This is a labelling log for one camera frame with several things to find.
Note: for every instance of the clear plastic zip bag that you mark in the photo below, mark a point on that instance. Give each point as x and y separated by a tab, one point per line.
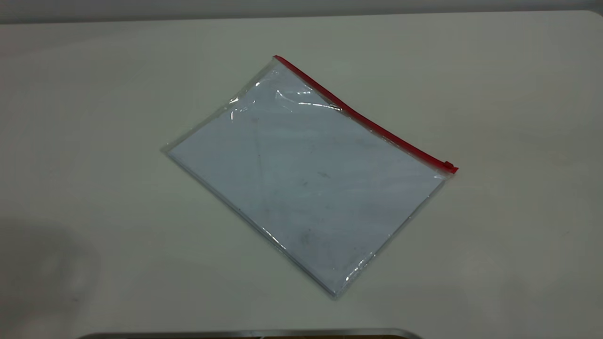
306	179

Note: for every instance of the grey metal edge strip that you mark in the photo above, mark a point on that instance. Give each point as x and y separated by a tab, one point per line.
254	334

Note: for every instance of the red zipper slider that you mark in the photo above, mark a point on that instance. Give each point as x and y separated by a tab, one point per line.
449	166

